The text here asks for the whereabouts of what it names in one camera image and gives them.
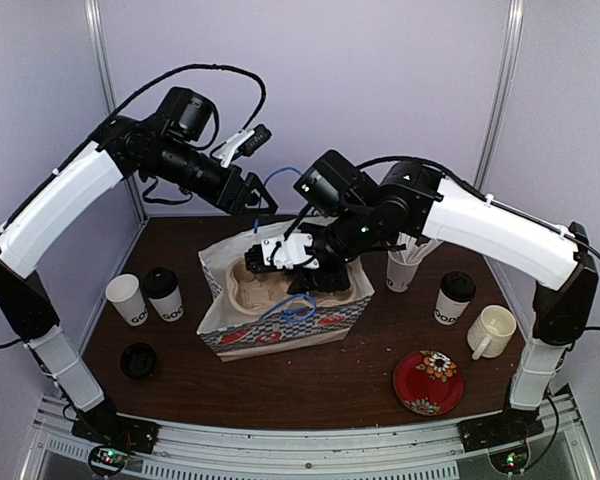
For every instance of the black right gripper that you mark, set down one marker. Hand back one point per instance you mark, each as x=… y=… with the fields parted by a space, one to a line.
x=305 y=280

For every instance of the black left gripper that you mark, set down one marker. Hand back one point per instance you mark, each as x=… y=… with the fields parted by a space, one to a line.
x=235 y=203

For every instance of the brown pulp cup carrier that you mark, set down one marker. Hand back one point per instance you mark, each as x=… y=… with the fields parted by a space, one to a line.
x=253 y=294

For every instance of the blue checkered paper bag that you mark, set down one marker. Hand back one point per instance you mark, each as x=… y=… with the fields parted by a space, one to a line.
x=294 y=323

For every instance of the black plastic cup lid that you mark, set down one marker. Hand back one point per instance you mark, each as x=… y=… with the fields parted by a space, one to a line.
x=159 y=283

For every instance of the white paper coffee cup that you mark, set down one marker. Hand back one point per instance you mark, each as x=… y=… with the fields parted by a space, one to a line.
x=169 y=308

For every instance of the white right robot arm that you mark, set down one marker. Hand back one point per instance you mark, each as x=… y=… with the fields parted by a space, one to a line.
x=372 y=203

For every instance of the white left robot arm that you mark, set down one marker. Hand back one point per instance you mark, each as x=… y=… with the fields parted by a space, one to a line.
x=160 y=146

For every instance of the white cup holding straws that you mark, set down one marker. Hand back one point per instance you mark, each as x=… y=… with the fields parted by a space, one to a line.
x=399 y=273

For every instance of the red floral plate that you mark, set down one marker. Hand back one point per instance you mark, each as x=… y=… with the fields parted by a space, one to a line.
x=428 y=383

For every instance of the cream ceramic mug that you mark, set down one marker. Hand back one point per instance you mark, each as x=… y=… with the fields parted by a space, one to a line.
x=491 y=332

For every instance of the black plastic lid stack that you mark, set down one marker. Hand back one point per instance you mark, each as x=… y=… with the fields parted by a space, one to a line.
x=138 y=361

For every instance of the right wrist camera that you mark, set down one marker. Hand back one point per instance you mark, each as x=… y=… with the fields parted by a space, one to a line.
x=282 y=253

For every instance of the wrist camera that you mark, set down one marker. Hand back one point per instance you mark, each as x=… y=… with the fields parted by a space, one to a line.
x=244 y=143
x=282 y=253

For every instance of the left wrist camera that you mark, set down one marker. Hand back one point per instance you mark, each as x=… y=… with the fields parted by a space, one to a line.
x=244 y=143

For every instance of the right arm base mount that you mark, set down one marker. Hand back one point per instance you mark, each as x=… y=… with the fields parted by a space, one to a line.
x=512 y=424

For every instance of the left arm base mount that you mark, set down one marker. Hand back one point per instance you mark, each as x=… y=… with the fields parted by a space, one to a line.
x=104 y=425

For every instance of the aluminium front rail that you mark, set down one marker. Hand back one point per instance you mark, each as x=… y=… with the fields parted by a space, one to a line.
x=429 y=450

